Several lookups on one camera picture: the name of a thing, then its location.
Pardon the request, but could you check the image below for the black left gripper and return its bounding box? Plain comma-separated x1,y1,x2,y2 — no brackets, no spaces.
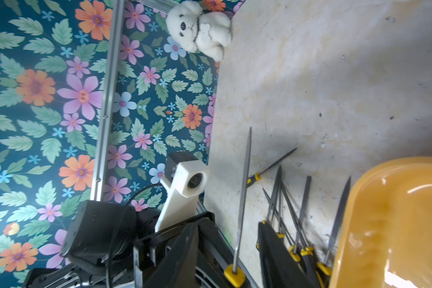
133,211,234,288

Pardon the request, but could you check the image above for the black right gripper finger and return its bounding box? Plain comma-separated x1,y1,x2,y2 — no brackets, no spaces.
258,222,313,288

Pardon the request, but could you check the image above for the file tool yellow black handle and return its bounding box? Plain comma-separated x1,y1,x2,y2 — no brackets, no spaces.
318,176,351,277
247,148,297,187
265,166,283,224
280,182,323,288
224,127,252,288
292,176,312,266
262,188,295,246

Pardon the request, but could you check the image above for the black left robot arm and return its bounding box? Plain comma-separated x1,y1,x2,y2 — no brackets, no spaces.
24,199,233,288

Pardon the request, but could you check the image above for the yellow storage tray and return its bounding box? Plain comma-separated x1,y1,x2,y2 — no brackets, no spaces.
330,157,432,288

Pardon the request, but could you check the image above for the white plush bear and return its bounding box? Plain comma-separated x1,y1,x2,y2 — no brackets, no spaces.
166,1,232,62

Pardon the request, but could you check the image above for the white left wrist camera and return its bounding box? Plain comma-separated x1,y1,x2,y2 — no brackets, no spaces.
155,151,210,232

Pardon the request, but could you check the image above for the aluminium frame post left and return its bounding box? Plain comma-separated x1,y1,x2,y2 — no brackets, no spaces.
90,1,126,202

